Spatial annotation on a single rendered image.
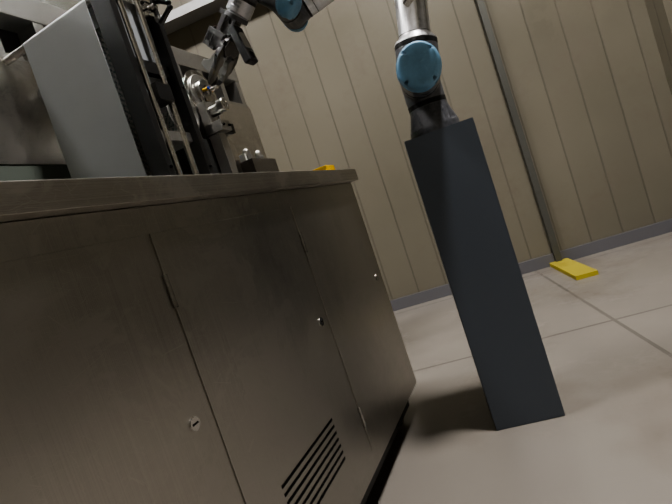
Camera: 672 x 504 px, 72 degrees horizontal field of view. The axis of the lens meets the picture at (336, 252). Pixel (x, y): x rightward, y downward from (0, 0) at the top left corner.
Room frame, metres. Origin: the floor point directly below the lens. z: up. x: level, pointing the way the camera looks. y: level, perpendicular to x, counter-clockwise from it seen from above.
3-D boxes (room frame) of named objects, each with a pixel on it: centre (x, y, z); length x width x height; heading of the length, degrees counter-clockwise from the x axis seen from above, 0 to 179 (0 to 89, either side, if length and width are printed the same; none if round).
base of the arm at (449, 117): (1.43, -0.40, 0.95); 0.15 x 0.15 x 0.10
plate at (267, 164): (1.70, 0.32, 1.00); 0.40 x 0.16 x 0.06; 67
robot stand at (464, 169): (1.43, -0.40, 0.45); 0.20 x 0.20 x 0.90; 79
